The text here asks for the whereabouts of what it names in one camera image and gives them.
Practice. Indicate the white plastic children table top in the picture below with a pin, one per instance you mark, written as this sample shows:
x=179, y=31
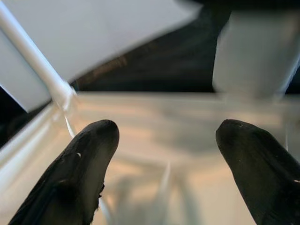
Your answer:
x=164, y=140

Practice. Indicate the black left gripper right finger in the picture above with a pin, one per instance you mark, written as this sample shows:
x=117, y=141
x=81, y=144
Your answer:
x=257, y=168

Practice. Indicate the black plastic table cover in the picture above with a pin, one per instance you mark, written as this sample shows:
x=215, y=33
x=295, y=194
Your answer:
x=152, y=75

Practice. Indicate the white plastic table leg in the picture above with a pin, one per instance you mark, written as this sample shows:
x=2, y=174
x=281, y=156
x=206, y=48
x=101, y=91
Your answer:
x=35, y=51
x=253, y=54

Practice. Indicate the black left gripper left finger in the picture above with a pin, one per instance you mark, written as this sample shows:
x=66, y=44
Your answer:
x=75, y=175

